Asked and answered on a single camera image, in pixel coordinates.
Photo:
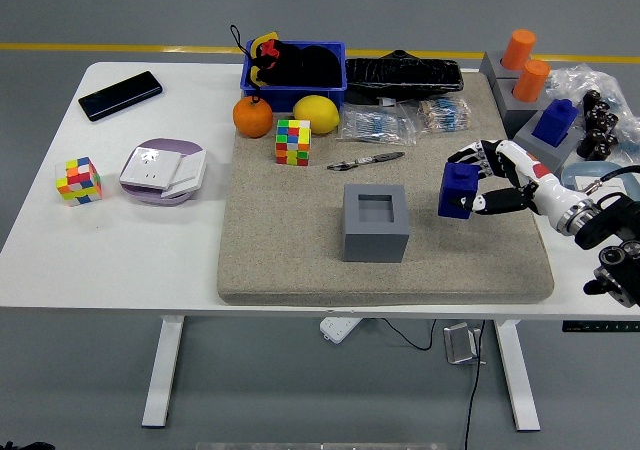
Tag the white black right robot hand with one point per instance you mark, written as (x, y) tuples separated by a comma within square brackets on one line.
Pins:
[(545, 185)]

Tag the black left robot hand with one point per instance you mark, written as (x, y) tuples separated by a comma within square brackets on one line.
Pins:
[(25, 446)]

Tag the blue seal with square knob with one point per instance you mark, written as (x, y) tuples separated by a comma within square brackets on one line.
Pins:
[(555, 122), (455, 190)]

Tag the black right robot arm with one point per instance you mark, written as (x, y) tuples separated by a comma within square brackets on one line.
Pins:
[(600, 225)]

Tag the grey square seal holder block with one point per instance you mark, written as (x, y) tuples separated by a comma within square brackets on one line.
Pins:
[(557, 154), (375, 242)]

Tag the orange cylinder seal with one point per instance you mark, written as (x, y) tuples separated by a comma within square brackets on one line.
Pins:
[(520, 50), (532, 80)]

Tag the light blue plate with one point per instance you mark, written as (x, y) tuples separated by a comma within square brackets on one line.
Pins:
[(580, 169)]

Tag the dark brown small cylinder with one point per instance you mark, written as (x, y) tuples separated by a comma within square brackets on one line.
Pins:
[(592, 101), (595, 138), (596, 119), (603, 109), (611, 121), (609, 142)]

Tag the crumpled clear plastic bag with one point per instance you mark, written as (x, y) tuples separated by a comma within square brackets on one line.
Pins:
[(575, 77)]

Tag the clear bag of resistors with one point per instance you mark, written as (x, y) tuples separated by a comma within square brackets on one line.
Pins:
[(445, 112), (375, 125)]

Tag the black table height controller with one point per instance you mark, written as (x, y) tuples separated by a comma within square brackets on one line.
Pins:
[(600, 327)]

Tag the white table leg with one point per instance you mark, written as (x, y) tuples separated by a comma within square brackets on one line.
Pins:
[(517, 380), (162, 370)]

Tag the white usb plug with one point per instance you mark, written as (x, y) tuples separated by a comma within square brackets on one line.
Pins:
[(387, 102)]

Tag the silver black pen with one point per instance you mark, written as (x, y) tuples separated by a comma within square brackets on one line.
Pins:
[(367, 160)]

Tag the black keyboard in plastic wrap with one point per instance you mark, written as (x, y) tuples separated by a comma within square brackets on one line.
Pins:
[(400, 77)]

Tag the yellow lemon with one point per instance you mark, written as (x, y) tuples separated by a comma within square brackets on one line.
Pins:
[(316, 115)]

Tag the white power strip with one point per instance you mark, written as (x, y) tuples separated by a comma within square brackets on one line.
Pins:
[(337, 329)]

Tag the black round pad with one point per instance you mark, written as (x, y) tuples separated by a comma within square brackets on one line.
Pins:
[(322, 65)]

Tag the scrambled rubik's cube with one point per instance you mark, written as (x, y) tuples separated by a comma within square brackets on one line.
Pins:
[(294, 142), (80, 182)]

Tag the blue plastic bin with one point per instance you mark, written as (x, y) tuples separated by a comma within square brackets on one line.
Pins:
[(300, 97)]

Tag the grey-brown fabric mat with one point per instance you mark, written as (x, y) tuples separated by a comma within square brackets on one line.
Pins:
[(280, 250)]

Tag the black pouch with yellow trim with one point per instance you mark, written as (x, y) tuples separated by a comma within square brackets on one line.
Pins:
[(285, 65)]

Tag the orange fruit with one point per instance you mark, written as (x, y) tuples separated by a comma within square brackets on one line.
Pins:
[(253, 117)]

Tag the purple plate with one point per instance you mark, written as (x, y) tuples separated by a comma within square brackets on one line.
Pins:
[(165, 144)]

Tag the black smartphone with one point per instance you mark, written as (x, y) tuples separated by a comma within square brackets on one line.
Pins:
[(120, 95)]

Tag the white wall switch panel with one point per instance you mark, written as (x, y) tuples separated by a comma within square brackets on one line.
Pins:
[(585, 183), (192, 170)]

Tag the silver metal bracket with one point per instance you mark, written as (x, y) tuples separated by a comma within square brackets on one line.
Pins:
[(460, 345)]

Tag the white wall socket panel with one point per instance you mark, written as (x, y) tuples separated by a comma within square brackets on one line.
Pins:
[(150, 167)]

